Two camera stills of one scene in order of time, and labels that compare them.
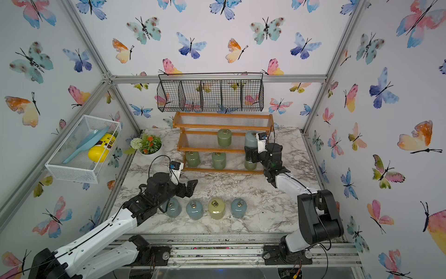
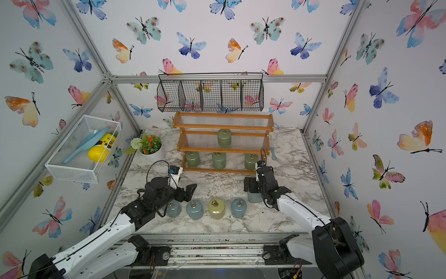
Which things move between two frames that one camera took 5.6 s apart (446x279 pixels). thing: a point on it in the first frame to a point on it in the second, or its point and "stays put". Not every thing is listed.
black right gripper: (250, 151) to (252, 185)
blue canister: (174, 207) stays put
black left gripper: (190, 189) stays put
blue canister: (194, 209) stays put
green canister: (219, 160) stays put
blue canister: (250, 140) to (255, 197)
